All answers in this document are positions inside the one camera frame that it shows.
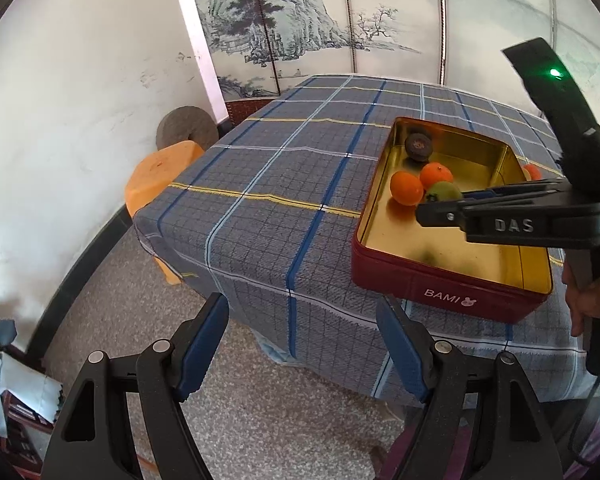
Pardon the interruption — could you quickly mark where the person's right hand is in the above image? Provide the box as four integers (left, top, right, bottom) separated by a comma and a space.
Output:
561, 260, 600, 338

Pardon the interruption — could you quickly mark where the blue checked tablecloth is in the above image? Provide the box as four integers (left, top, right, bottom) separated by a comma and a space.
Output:
131, 74, 600, 408

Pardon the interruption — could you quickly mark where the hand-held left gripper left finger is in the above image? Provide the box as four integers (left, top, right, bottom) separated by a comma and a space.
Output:
40, 291, 230, 480

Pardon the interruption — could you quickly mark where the red printed carton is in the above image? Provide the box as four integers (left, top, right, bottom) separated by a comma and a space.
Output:
0, 390, 56, 466

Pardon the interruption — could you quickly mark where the red tin box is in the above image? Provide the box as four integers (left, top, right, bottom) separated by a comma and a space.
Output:
351, 116, 554, 324

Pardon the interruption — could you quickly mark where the orange plastic stool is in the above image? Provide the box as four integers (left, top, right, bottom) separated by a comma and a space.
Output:
124, 141, 206, 286

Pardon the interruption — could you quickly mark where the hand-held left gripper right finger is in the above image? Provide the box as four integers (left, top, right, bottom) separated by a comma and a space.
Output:
375, 294, 566, 480

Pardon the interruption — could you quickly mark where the landscape painted folding screen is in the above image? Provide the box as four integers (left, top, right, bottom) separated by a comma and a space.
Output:
184, 0, 600, 161

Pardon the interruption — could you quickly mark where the grey round millstone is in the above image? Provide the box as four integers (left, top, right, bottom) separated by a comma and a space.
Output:
156, 106, 220, 151

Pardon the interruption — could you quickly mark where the green persimmon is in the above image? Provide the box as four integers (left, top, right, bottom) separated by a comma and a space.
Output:
425, 181, 464, 204

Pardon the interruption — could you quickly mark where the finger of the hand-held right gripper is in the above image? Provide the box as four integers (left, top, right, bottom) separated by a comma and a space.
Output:
414, 198, 469, 234
461, 177, 572, 201

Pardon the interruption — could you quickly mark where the dark red woven box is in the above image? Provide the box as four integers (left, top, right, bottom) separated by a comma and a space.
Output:
225, 99, 281, 128

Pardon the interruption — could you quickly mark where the dark purple mangosteen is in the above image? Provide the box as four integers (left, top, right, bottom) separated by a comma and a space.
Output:
405, 132, 433, 162

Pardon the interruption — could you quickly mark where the orange tangerine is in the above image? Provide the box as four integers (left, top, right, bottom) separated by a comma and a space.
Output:
419, 161, 454, 191
390, 170, 425, 206

